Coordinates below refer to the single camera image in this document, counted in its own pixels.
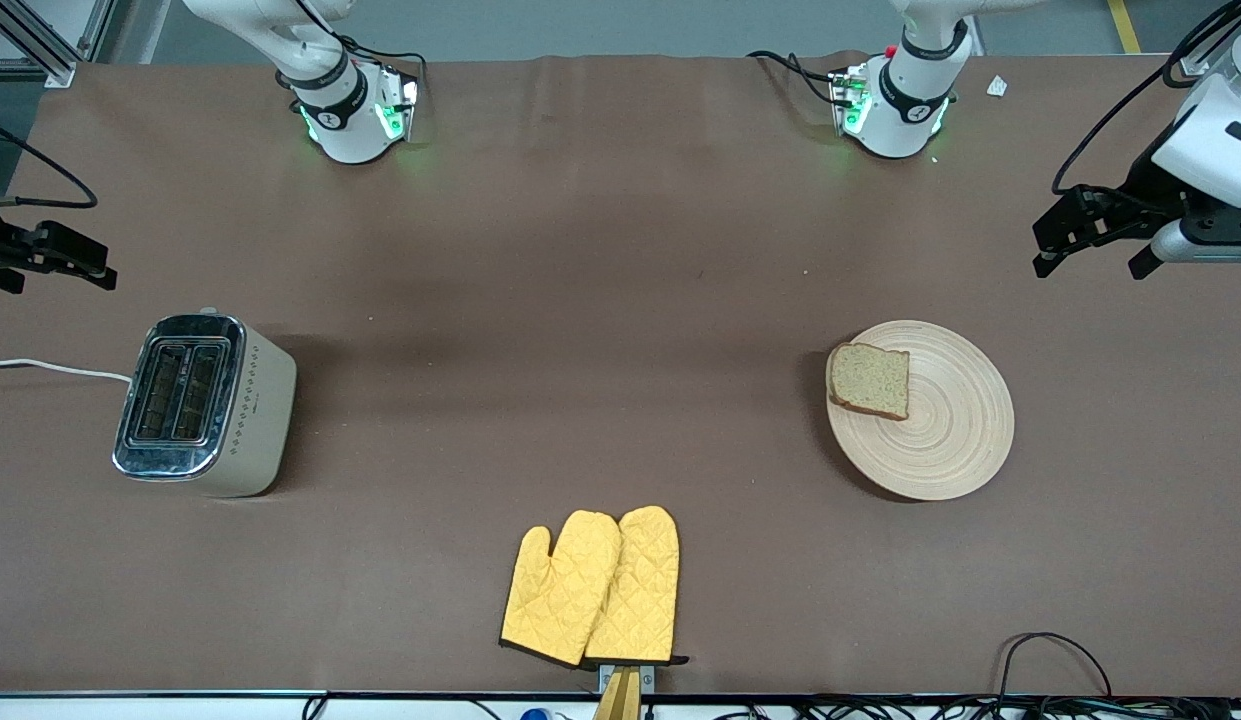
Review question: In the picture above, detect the beige chrome two-slot toaster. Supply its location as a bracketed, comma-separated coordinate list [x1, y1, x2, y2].
[112, 308, 298, 499]

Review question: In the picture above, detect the white toaster power cord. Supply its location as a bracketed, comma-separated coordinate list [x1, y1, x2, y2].
[0, 358, 133, 384]

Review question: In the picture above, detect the brown bread slice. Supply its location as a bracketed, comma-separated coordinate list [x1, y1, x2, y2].
[826, 343, 911, 421]

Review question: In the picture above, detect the black left base cable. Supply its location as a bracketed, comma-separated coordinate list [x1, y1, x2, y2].
[747, 50, 846, 106]

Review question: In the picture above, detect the yellow quilted oven mitt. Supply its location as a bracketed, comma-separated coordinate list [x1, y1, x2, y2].
[583, 505, 689, 669]
[499, 511, 622, 668]

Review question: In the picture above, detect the aluminium frame profile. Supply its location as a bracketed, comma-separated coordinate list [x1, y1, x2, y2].
[0, 0, 116, 89]

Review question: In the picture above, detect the black looped cable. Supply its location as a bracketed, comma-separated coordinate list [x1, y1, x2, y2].
[995, 632, 1114, 699]

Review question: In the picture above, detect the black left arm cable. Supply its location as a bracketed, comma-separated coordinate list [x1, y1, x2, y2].
[1052, 0, 1241, 196]

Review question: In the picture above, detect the round wooden plate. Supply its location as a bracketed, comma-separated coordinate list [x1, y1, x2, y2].
[826, 320, 1015, 502]

